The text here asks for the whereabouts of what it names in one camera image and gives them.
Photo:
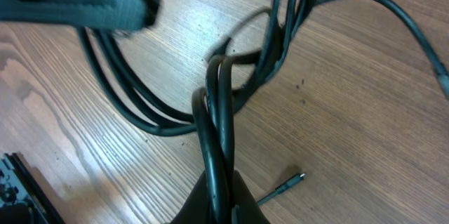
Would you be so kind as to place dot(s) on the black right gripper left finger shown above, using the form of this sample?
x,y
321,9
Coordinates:
x,y
196,209

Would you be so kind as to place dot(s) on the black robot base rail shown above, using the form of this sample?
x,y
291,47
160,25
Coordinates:
x,y
22,199

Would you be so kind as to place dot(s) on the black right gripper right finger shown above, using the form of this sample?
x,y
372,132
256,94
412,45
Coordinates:
x,y
244,208

